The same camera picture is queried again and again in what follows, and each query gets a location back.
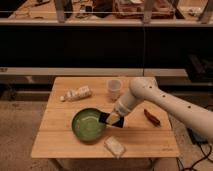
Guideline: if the white tube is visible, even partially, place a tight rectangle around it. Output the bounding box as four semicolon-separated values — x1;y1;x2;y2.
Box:
60;85;92;102

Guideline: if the black eraser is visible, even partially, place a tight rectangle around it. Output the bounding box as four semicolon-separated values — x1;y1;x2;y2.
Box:
99;112;124;128

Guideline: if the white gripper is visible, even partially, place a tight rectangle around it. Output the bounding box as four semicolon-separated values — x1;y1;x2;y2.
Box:
106;99;131;125

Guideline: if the wooden table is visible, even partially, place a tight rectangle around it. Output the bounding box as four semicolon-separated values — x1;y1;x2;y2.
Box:
31;77;179;159

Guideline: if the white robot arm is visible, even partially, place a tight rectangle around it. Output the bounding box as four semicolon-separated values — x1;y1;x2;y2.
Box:
113;77;213;143

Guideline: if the black device on floor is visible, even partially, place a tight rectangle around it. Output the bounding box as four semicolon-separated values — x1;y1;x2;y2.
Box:
189;130;208;144

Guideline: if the white sponge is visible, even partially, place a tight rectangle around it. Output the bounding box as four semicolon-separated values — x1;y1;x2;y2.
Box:
104;136;126;158

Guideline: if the green bowl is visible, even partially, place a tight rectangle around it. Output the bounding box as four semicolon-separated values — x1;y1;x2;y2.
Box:
71;108;106;142

